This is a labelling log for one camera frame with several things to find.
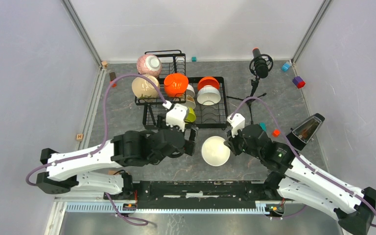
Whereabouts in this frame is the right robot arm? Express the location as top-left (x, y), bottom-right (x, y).
top-left (224, 124), bottom-right (376, 235)

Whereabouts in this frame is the wooden cube corner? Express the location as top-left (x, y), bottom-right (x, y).
top-left (101, 61), bottom-right (108, 68)

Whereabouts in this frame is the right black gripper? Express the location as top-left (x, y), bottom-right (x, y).
top-left (224, 125), bottom-right (262, 160)

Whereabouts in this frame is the teal block on table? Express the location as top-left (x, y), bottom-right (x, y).
top-left (259, 122), bottom-right (267, 131)

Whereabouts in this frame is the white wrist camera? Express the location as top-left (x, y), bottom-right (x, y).
top-left (227, 113), bottom-right (245, 137)
top-left (163, 101), bottom-right (189, 132)

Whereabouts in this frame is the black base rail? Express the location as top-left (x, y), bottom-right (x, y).
top-left (110, 181), bottom-right (282, 209)

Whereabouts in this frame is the wooden letter cube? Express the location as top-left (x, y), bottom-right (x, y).
top-left (76, 133), bottom-right (84, 141)

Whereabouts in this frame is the orange bowl rack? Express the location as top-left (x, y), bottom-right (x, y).
top-left (197, 76), bottom-right (220, 91)

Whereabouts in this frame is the blue block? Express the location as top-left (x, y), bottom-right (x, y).
top-left (281, 61), bottom-right (292, 72)

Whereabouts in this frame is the white bowl grey rim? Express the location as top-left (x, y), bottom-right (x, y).
top-left (197, 85), bottom-right (221, 106)

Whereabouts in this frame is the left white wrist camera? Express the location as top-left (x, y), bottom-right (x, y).
top-left (163, 101), bottom-right (189, 132)

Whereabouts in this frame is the black wire dish rack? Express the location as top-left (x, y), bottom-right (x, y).
top-left (135, 50), bottom-right (228, 129)

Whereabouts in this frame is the small orange cube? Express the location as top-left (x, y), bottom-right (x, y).
top-left (272, 129), bottom-right (281, 137)

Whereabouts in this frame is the pink floral bowl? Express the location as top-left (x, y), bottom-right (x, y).
top-left (137, 54), bottom-right (162, 78)

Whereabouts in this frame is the beige ceramic bowl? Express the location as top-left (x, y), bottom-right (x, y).
top-left (132, 77), bottom-right (159, 98)

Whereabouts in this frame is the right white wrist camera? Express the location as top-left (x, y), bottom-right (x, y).
top-left (227, 113), bottom-right (245, 137)

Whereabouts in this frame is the black microphone on tripod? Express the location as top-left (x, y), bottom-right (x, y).
top-left (227, 47), bottom-right (274, 126)

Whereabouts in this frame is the white bowl behind rack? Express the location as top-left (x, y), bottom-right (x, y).
top-left (185, 84), bottom-right (195, 97)

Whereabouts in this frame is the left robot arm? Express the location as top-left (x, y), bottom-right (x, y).
top-left (35, 126), bottom-right (198, 200)

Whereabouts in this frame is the patterned cream bowl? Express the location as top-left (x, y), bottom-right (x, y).
top-left (181, 95), bottom-right (196, 109)

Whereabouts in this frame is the lime green bowl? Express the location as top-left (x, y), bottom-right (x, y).
top-left (185, 107), bottom-right (196, 123)

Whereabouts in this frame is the brown block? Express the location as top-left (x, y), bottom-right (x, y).
top-left (109, 72), bottom-right (117, 82)

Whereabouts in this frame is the purple red block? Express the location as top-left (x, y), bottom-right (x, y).
top-left (292, 76), bottom-right (306, 89)

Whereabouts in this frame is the orange bowl tier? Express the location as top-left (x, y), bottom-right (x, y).
top-left (164, 73), bottom-right (188, 97)

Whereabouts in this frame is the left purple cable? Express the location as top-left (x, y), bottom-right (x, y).
top-left (25, 73), bottom-right (172, 226)

